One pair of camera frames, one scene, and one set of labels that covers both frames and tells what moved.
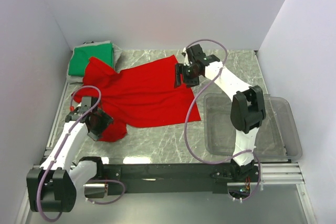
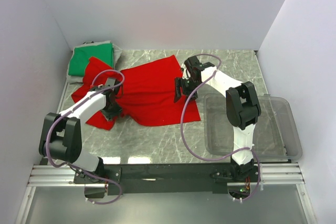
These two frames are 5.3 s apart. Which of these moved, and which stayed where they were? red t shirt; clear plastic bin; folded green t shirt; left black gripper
Moved: red t shirt; left black gripper
Stayed: clear plastic bin; folded green t shirt
